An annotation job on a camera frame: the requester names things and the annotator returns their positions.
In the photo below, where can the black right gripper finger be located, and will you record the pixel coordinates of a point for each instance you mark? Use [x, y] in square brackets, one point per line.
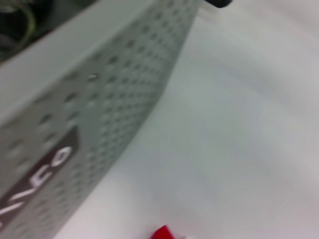
[219, 3]

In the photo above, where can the grey perforated storage basket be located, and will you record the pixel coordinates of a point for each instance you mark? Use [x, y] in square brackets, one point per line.
[99, 99]

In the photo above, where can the dark red toy block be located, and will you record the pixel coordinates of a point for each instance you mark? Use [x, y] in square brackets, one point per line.
[163, 232]

